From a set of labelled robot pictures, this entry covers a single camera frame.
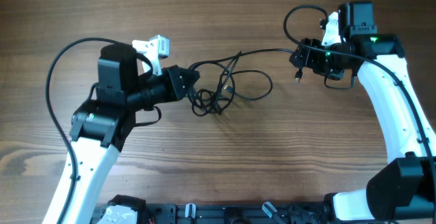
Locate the thin black USB cable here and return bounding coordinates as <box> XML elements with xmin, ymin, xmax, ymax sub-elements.
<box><xmin>189</xmin><ymin>48</ymin><xmax>304</xmax><ymax>117</ymax></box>

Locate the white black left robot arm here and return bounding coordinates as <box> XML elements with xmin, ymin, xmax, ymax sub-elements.
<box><xmin>43</xmin><ymin>39</ymin><xmax>200</xmax><ymax>223</ymax></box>

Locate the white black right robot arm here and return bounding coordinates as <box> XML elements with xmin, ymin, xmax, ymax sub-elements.
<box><xmin>290</xmin><ymin>1</ymin><xmax>435</xmax><ymax>223</ymax></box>

